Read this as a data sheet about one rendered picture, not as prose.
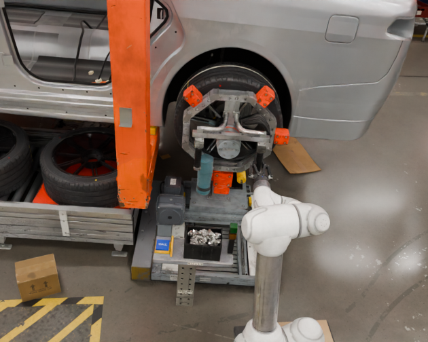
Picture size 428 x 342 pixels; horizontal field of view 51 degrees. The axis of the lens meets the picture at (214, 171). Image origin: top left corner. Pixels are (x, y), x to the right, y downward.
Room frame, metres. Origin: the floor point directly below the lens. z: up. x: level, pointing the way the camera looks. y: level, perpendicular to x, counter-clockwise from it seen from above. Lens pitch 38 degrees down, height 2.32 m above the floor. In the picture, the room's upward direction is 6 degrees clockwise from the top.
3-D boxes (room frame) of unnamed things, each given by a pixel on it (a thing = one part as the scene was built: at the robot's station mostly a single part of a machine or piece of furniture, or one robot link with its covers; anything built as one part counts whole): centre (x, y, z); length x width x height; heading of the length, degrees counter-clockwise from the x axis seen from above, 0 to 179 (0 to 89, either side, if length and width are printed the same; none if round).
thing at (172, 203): (2.23, 0.26, 0.26); 0.42 x 0.18 x 0.35; 3
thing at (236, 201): (2.41, -0.05, 0.32); 0.40 x 0.30 x 0.28; 93
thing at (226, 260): (1.66, 0.06, 0.44); 0.43 x 0.17 x 0.03; 93
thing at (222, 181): (2.28, -0.06, 0.48); 0.16 x 0.12 x 0.17; 3
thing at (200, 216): (2.41, -0.04, 0.13); 0.50 x 0.36 x 0.10; 93
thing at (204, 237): (1.66, 0.02, 0.51); 0.20 x 0.14 x 0.13; 92
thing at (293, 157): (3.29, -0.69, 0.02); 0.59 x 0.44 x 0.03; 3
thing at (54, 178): (2.36, 0.81, 0.39); 0.66 x 0.66 x 0.24
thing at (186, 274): (1.66, 0.09, 0.21); 0.10 x 0.10 x 0.42; 3
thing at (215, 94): (2.24, -0.06, 0.85); 0.54 x 0.07 x 0.54; 93
